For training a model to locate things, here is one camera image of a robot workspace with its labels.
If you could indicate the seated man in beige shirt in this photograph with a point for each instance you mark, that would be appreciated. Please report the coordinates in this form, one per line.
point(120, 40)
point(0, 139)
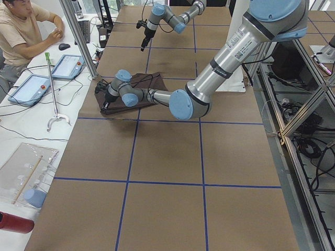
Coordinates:
point(21, 38)

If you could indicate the dark brown t-shirt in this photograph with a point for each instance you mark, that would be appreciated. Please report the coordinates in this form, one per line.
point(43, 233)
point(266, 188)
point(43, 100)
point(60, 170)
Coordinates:
point(141, 82)

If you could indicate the aluminium frame post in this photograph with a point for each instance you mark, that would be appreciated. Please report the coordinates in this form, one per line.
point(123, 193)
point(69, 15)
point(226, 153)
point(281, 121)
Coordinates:
point(78, 36)

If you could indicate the near blue teach pendant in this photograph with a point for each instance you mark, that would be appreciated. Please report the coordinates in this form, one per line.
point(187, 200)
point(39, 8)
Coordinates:
point(30, 91)

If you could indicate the clear plastic document sleeve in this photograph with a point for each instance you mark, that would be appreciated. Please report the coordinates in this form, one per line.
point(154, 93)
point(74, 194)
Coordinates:
point(18, 167)

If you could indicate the aluminium table frame rails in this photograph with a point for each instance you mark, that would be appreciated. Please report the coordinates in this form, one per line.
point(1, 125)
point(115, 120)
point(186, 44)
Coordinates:
point(297, 82)

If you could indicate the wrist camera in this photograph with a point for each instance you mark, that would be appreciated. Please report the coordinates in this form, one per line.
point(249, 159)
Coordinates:
point(101, 86)
point(141, 23)

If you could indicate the wooden dowel stick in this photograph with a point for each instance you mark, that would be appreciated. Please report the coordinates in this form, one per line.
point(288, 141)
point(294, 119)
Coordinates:
point(26, 180)

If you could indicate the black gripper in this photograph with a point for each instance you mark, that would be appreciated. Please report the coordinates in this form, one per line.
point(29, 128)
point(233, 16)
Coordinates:
point(108, 98)
point(147, 35)

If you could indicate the far blue teach pendant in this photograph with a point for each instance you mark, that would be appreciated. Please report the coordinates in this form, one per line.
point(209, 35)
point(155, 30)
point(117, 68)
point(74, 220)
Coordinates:
point(68, 67)

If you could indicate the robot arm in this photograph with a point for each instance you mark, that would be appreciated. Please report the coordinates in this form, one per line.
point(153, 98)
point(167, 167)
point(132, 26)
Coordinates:
point(264, 21)
point(161, 12)

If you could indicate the black keyboard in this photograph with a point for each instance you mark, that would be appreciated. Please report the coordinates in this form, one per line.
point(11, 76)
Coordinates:
point(85, 28)

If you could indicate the red bottle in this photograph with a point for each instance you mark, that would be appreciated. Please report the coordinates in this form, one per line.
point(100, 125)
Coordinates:
point(13, 223)

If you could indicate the metal reacher grabber tool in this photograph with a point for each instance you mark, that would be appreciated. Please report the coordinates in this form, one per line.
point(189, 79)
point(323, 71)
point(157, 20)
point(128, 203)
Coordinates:
point(57, 116)

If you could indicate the light blue plastic cup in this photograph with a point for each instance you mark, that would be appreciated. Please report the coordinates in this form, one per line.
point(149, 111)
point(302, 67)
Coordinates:
point(35, 197)

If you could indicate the blue teach pendant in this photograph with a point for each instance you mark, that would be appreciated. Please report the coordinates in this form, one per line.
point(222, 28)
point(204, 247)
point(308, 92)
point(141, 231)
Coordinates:
point(68, 67)
point(30, 91)

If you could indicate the black computer mouse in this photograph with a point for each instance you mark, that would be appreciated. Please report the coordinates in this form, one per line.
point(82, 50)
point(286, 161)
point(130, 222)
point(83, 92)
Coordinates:
point(63, 46)

